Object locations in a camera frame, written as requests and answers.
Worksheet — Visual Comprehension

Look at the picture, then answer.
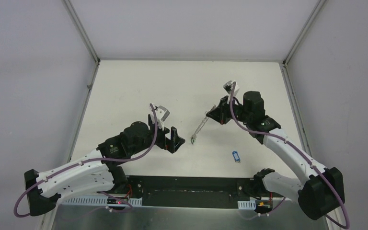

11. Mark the left white cable duct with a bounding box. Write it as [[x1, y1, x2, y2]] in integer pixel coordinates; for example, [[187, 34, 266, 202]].
[[62, 195, 143, 207]]

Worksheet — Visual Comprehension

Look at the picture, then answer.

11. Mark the circuit board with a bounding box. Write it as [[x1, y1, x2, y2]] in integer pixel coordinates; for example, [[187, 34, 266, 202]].
[[107, 197, 129, 205], [255, 200, 273, 214]]

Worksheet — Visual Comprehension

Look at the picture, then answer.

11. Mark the right circuit board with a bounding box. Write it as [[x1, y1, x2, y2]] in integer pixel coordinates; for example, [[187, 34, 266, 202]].
[[255, 200, 273, 214]]

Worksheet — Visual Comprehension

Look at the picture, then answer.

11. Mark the aluminium frame rail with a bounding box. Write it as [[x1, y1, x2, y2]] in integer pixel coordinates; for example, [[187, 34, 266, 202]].
[[48, 176, 334, 201]]

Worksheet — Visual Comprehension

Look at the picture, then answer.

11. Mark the left circuit board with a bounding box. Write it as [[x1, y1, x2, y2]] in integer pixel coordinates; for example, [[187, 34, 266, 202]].
[[107, 197, 129, 205]]

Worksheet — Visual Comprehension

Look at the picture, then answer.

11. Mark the right white cable duct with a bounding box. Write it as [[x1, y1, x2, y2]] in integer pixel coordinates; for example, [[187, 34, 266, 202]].
[[237, 200, 256, 210]]

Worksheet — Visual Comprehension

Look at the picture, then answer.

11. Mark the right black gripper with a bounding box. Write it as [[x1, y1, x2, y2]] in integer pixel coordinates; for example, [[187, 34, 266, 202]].
[[206, 95, 252, 125]]

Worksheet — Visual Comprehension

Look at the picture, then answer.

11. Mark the metal crescent keyring plate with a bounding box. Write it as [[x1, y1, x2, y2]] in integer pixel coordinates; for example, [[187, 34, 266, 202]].
[[191, 111, 209, 138]]

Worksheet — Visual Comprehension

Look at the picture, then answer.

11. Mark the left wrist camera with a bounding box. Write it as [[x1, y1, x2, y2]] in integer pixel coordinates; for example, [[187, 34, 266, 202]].
[[150, 104, 170, 130]]

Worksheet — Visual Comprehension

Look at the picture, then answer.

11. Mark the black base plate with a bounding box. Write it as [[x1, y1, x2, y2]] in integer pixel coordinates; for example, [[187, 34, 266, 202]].
[[107, 175, 280, 209]]

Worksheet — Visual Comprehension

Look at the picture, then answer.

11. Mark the white cable duct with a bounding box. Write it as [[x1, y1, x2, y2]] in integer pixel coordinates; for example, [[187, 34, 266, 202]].
[[62, 195, 143, 207], [237, 200, 256, 210]]

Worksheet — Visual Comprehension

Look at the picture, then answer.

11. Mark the blue key tag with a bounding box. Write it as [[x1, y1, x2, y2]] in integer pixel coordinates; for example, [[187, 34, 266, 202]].
[[232, 151, 241, 163]]

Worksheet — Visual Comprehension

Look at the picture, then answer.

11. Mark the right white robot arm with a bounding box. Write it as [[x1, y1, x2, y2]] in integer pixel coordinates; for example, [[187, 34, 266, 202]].
[[206, 91, 347, 220]]

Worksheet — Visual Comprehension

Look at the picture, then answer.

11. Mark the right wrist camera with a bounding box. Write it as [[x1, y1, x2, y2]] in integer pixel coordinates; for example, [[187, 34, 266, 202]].
[[223, 80, 240, 98]]

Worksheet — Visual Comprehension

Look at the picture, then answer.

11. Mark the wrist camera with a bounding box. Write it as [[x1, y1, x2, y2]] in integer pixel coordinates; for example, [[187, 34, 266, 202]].
[[223, 80, 240, 98], [150, 104, 170, 130]]

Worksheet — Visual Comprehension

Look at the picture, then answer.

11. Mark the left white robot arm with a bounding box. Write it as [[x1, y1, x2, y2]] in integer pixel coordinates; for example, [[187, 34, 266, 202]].
[[24, 115, 185, 217]]

